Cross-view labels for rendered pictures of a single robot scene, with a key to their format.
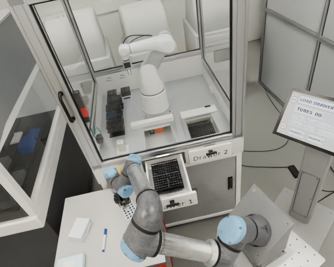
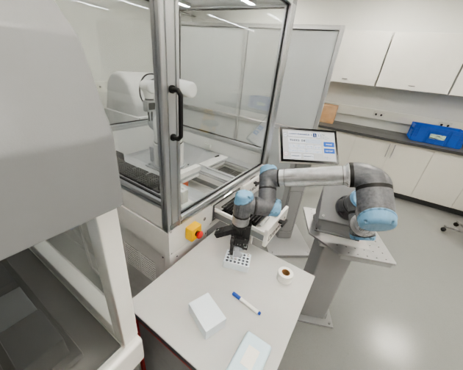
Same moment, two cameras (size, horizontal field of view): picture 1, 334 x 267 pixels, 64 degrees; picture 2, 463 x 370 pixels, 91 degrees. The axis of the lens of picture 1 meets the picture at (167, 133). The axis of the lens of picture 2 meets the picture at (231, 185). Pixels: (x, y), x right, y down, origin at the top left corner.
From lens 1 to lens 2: 1.34 m
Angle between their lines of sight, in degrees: 49
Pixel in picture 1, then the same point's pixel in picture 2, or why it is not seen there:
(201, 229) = not seen: hidden behind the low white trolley
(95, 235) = (228, 308)
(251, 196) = (328, 188)
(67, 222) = (169, 326)
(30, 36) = not seen: outside the picture
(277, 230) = not seen: hidden behind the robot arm
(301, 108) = (292, 139)
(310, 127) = (302, 149)
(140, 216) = (383, 175)
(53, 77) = (171, 56)
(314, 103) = (298, 133)
